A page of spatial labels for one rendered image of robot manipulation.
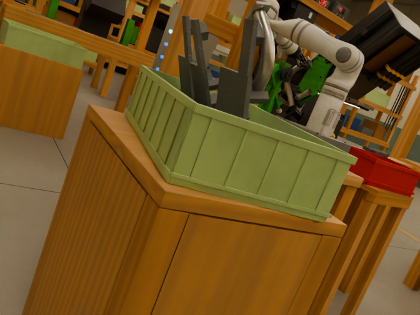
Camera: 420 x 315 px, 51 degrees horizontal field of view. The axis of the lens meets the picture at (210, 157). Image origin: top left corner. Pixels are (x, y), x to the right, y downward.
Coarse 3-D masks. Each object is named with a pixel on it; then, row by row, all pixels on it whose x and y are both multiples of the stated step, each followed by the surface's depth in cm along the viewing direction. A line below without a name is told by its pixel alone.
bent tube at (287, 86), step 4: (308, 56) 231; (308, 60) 229; (308, 64) 229; (292, 68) 235; (296, 68) 234; (300, 68) 233; (284, 84) 235; (288, 84) 233; (288, 88) 231; (288, 92) 230; (288, 96) 229; (292, 96) 229; (288, 100) 229; (292, 100) 227; (292, 104) 226; (292, 108) 228
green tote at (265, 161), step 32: (160, 96) 110; (160, 128) 103; (192, 128) 87; (224, 128) 89; (256, 128) 91; (288, 128) 129; (160, 160) 95; (192, 160) 89; (224, 160) 91; (256, 160) 93; (288, 160) 96; (320, 160) 98; (352, 160) 101; (224, 192) 93; (256, 192) 96; (288, 192) 98; (320, 192) 101
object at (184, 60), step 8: (184, 16) 123; (184, 24) 125; (184, 32) 126; (184, 40) 127; (184, 48) 129; (184, 56) 133; (184, 64) 132; (184, 72) 134; (184, 80) 135; (184, 88) 137; (192, 88) 129; (192, 96) 129
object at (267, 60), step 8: (256, 8) 98; (264, 8) 98; (248, 16) 100; (256, 16) 98; (264, 16) 97; (264, 24) 96; (264, 32) 96; (264, 40) 95; (272, 40) 95; (264, 48) 95; (272, 48) 95; (264, 56) 95; (272, 56) 95; (264, 64) 96; (272, 64) 96; (264, 72) 96; (256, 80) 99; (264, 80) 98; (256, 88) 100
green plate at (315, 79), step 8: (312, 64) 232; (320, 64) 229; (328, 64) 225; (312, 72) 230; (320, 72) 226; (304, 80) 231; (312, 80) 228; (320, 80) 225; (296, 88) 233; (304, 88) 229; (312, 88) 226; (320, 88) 228
